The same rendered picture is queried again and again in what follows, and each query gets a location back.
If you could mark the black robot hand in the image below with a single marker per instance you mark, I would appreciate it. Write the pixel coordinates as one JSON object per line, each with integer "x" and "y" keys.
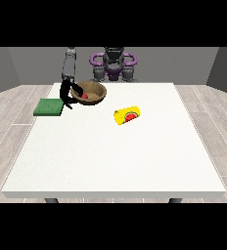
{"x": 66, "y": 92}

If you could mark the brown wooden bowl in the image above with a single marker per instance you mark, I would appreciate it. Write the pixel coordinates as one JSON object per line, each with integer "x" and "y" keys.
{"x": 92, "y": 92}

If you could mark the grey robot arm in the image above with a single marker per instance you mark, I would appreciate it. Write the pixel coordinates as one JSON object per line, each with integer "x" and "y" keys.
{"x": 68, "y": 66}

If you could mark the small red ball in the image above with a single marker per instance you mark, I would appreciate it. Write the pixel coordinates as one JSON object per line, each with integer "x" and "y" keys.
{"x": 85, "y": 96}

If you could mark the green square pad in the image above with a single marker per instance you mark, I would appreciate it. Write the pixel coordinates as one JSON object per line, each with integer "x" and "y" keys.
{"x": 48, "y": 107}

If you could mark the yellow cup with melon print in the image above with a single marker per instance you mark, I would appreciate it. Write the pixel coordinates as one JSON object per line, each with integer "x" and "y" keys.
{"x": 127, "y": 115}

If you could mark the grey robot trunk purple rings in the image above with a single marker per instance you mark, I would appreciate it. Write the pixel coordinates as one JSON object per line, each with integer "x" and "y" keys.
{"x": 113, "y": 66}

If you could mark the dark table leg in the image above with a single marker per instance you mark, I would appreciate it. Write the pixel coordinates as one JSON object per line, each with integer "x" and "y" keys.
{"x": 175, "y": 200}
{"x": 51, "y": 200}

